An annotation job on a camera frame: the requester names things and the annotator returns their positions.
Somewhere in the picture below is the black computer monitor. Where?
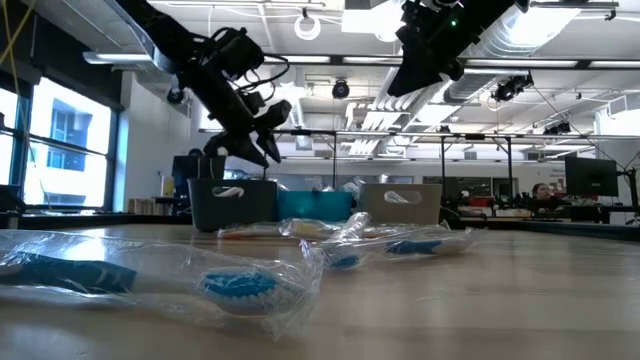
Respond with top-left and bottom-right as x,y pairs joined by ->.
564,155 -> 620,198

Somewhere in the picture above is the black desk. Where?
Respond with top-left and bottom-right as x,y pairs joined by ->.
559,203 -> 640,225

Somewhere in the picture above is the teal plastic bin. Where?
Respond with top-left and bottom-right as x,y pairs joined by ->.
276,189 -> 355,223

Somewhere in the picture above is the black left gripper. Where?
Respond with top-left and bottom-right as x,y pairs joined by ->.
184,57 -> 293,169

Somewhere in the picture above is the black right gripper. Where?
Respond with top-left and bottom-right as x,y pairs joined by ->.
387,0 -> 501,98

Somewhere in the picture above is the person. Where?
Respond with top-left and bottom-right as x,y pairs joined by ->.
529,182 -> 567,212

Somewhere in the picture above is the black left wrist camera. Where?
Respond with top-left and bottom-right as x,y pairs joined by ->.
212,27 -> 266,76

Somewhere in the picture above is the white ceiling light fixture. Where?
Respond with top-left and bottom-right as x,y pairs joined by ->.
341,0 -> 407,44

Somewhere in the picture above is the dark grey plastic bin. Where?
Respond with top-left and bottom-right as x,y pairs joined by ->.
187,178 -> 279,233

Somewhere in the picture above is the black wall screen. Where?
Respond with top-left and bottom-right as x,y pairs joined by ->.
171,154 -> 227,189

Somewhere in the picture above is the light grey plastic bin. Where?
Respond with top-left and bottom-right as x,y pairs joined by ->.
358,182 -> 444,226

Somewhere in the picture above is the blue toothbrush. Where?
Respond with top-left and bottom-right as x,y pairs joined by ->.
299,177 -> 337,193
369,225 -> 481,261
299,212 -> 374,274
0,229 -> 324,342

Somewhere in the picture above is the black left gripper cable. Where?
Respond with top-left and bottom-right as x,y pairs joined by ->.
234,52 -> 292,94

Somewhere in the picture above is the white coiled ceiling cable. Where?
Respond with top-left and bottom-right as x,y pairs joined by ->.
293,10 -> 323,42

